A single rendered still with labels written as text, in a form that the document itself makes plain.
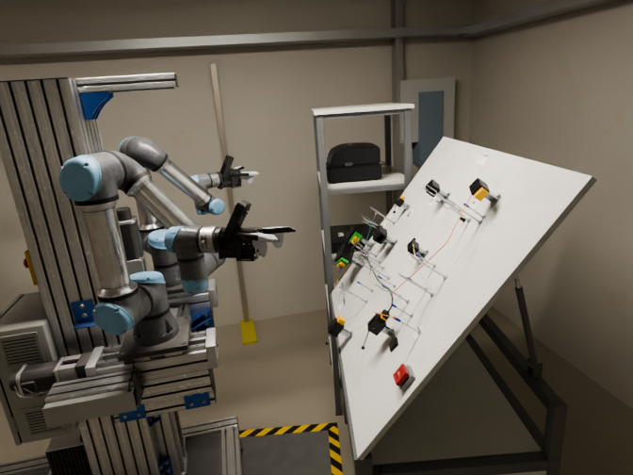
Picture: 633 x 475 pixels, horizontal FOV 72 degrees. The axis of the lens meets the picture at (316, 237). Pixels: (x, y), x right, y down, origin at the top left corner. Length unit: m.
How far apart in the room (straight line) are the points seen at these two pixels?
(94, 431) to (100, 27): 2.73
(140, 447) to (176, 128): 2.38
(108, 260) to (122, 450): 0.96
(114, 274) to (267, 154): 2.48
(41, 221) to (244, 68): 2.33
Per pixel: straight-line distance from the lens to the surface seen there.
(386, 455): 1.59
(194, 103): 3.66
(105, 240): 1.38
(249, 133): 3.67
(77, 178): 1.34
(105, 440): 2.12
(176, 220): 1.40
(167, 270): 2.04
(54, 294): 1.81
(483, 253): 1.41
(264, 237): 1.10
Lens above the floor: 1.91
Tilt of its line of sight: 18 degrees down
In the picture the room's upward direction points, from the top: 4 degrees counter-clockwise
